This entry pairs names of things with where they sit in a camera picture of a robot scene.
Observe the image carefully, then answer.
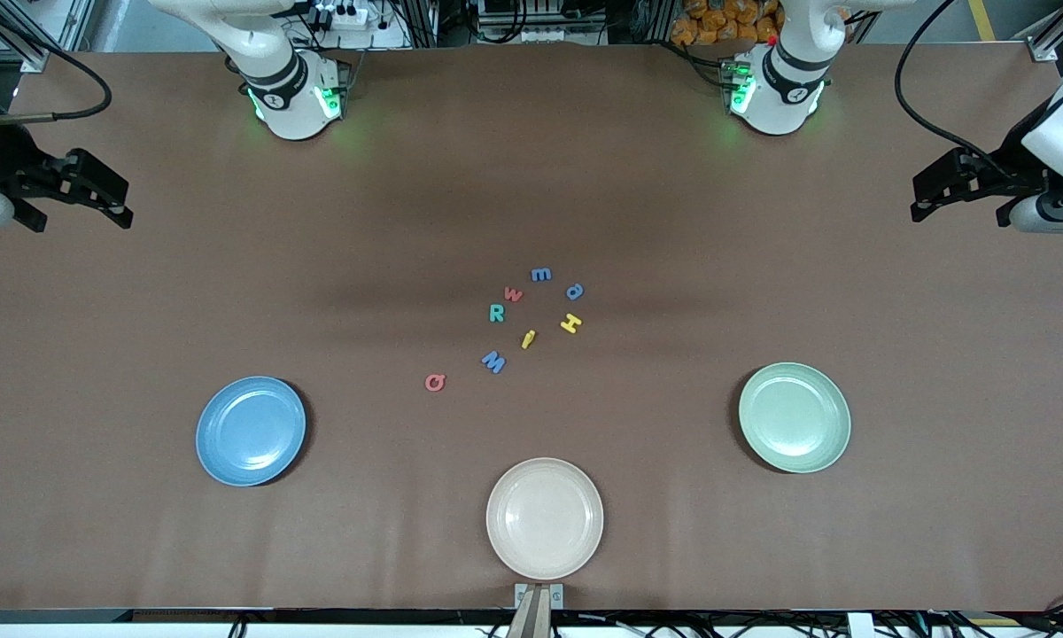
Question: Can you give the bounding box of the table cover cloth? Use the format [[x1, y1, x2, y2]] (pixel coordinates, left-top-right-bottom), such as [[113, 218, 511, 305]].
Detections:
[[0, 43, 1063, 612]]

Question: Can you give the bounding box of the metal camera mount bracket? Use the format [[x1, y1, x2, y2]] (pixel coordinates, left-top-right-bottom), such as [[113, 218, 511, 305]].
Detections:
[[514, 582, 565, 638]]

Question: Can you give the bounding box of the beige plate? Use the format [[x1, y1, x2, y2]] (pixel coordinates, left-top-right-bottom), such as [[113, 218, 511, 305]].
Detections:
[[485, 457, 605, 581]]

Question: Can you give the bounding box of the black table edge rail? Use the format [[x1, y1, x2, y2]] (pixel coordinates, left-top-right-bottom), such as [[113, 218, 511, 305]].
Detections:
[[0, 608, 1063, 626]]

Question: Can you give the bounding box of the white power strip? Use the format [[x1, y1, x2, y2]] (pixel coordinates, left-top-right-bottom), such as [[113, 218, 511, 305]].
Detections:
[[313, 3, 369, 29]]

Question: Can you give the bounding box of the blue plate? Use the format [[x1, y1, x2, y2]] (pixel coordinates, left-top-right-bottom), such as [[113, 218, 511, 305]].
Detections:
[[196, 376, 307, 487]]

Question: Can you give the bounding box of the green plate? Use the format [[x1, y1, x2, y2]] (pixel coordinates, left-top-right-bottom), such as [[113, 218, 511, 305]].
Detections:
[[738, 362, 852, 474]]

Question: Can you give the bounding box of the aluminium frame profile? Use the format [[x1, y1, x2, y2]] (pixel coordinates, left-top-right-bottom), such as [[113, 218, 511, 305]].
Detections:
[[0, 0, 85, 74], [1025, 0, 1063, 63]]

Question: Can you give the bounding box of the bag of orange items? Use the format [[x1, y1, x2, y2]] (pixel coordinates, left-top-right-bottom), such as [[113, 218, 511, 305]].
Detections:
[[671, 0, 782, 48]]

